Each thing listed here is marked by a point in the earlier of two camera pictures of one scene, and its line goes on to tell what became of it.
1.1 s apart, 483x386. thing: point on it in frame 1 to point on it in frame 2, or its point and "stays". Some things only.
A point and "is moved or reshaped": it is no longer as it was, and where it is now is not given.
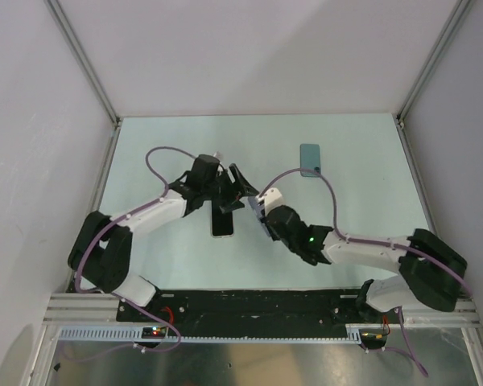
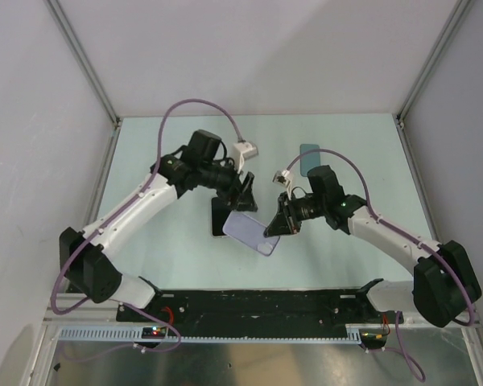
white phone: x=222 y=223 stays
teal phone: x=310 y=158 stays
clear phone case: x=222 y=224 stays
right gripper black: x=270 y=228 to x=282 y=223
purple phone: x=257 y=210 is moved or reshaped
